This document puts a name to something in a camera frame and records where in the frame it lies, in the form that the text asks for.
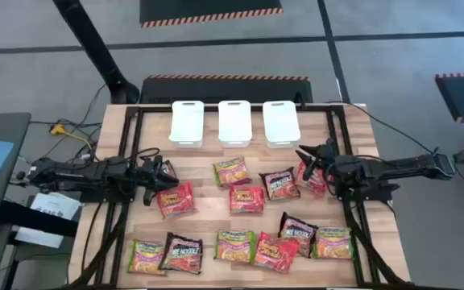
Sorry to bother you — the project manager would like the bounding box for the black desk beam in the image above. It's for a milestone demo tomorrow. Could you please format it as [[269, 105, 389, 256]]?
[[0, 200, 81, 238]]

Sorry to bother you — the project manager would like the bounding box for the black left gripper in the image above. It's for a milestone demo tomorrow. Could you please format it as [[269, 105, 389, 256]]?
[[137, 155, 180, 207]]

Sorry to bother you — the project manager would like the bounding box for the white printed paper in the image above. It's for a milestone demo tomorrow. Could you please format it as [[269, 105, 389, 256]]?
[[29, 192, 84, 222], [14, 226, 66, 249]]

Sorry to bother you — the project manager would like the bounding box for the black round stand post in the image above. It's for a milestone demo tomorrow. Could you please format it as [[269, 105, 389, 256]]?
[[52, 0, 140, 105]]

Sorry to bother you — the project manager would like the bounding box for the white plastic bin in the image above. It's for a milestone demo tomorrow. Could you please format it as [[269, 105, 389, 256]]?
[[262, 100, 302, 149], [217, 100, 253, 149], [168, 100, 205, 148]]

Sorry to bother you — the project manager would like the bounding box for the grey desk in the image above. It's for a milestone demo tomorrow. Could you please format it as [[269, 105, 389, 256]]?
[[0, 112, 32, 230]]

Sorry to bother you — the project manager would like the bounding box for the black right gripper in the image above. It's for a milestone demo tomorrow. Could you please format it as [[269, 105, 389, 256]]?
[[295, 139, 340, 185]]

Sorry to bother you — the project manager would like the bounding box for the black fire noodle pack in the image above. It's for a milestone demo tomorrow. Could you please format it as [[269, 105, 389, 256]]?
[[278, 211, 319, 259], [158, 231, 204, 276], [258, 167, 301, 201], [161, 159, 178, 180]]

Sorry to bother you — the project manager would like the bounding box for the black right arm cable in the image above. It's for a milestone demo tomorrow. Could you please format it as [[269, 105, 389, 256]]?
[[304, 98, 437, 156]]

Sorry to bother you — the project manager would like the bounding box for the yellow plug cable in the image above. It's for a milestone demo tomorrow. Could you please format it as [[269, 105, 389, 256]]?
[[49, 122, 94, 151]]

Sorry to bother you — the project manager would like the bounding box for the red spicy chicken noodle pack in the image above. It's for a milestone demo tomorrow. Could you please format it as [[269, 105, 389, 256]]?
[[294, 160, 330, 197], [252, 231, 300, 275], [156, 180, 197, 220], [228, 184, 266, 215]]

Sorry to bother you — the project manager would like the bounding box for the lime chili shrimp ramen pack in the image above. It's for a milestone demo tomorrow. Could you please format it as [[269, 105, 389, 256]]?
[[213, 230, 257, 265], [212, 156, 253, 189], [126, 238, 167, 277], [310, 226, 354, 260]]

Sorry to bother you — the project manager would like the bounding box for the black floor cable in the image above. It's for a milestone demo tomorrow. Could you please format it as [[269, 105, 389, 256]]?
[[26, 82, 108, 162]]

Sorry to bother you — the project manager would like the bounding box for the black metal table frame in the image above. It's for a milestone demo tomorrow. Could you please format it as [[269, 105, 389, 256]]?
[[68, 103, 412, 290]]

